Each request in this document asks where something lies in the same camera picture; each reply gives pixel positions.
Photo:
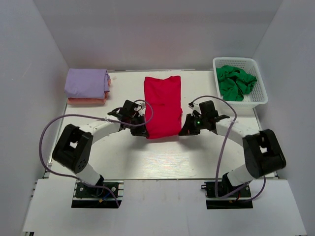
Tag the red t-shirt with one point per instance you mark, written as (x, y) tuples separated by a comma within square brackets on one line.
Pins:
[(165, 113)]

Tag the folded lavender t-shirt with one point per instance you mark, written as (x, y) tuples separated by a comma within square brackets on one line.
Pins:
[(86, 72)]

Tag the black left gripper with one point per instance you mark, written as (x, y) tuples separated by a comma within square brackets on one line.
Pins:
[(141, 132)]

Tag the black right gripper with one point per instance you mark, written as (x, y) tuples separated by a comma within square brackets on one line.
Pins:
[(188, 129)]

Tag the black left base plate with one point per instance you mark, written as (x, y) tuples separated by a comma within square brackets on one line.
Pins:
[(109, 197)]

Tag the folded peach t-shirt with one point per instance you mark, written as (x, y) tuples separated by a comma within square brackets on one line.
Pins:
[(85, 101)]

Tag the crumpled green t-shirt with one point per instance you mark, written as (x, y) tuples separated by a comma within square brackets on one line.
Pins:
[(234, 83)]

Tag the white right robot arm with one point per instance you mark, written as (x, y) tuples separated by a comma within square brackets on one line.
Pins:
[(262, 152)]

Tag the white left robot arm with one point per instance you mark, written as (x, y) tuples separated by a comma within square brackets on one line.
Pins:
[(74, 145)]

